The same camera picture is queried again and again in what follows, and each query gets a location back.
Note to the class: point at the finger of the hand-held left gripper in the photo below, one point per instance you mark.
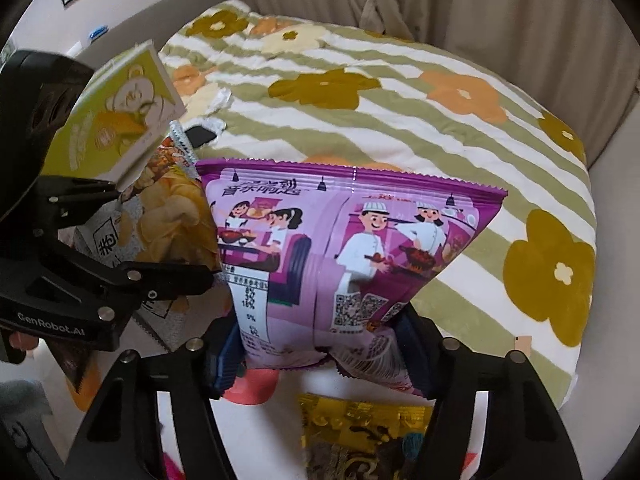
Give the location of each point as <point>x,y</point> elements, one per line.
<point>165,280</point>
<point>60,195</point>

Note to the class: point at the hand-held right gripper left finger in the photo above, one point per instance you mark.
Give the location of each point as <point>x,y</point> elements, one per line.
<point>225,365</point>

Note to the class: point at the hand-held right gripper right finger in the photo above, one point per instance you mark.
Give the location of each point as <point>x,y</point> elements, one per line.
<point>425,360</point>

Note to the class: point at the silver potato chip packet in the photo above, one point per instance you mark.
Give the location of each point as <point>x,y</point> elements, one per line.
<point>170,210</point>

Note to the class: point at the green cardboard box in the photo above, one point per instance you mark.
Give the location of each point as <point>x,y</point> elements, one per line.
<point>120,110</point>

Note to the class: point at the purple snack bag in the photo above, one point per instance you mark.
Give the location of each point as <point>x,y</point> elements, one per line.
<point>310,240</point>

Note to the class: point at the small blue white item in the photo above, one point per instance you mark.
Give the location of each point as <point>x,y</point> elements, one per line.
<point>98,32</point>

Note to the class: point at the black gold snack packet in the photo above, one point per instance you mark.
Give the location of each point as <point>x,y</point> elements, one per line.
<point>350,440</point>

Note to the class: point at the dark purple snack packet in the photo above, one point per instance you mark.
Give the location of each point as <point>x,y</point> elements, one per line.
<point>70,365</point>

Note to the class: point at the grey headboard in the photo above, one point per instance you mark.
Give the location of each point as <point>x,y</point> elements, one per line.
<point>150,30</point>

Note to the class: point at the black silver packet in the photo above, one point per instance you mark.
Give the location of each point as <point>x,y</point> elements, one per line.
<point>200,135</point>

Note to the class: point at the silver foil wrapper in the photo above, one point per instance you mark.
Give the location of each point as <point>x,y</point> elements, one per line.
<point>217,100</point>

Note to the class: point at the striped floral blanket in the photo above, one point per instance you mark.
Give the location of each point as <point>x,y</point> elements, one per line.
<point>400,125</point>

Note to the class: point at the beige curtain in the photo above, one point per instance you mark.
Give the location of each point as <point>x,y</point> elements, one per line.
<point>450,0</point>

